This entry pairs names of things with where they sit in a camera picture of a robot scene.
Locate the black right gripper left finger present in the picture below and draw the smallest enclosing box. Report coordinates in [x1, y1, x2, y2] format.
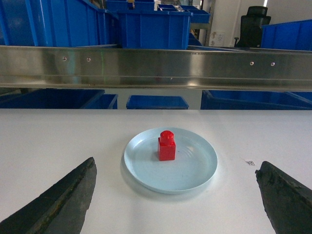
[0, 157, 97, 234]

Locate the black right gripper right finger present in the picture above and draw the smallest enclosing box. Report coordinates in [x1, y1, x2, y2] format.
[255, 161, 312, 234]

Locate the red toy block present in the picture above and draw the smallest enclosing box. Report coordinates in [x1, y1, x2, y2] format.
[157, 130, 176, 161]

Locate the light blue plate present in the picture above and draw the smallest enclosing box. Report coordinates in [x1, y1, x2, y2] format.
[123, 127, 218, 195]

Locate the blue bin lower left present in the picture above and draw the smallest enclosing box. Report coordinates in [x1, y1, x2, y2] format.
[0, 89, 118, 109]

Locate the blue bin lower right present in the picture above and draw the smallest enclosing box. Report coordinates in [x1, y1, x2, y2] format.
[200, 90, 312, 110]

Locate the blue bin right top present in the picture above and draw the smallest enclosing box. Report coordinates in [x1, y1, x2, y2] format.
[261, 19, 312, 51]

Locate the black office chair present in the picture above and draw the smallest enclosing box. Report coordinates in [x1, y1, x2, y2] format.
[234, 6, 271, 48]

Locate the large blue bin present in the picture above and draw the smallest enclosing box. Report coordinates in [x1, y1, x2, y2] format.
[0, 0, 118, 47]

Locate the blue bin centre top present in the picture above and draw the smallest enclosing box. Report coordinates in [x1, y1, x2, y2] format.
[117, 10, 193, 50]

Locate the small blue bin below rail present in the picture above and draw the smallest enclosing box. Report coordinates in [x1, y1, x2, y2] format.
[126, 95, 189, 110]

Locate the stainless steel rail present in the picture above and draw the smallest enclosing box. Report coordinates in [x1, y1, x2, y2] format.
[0, 46, 312, 91]

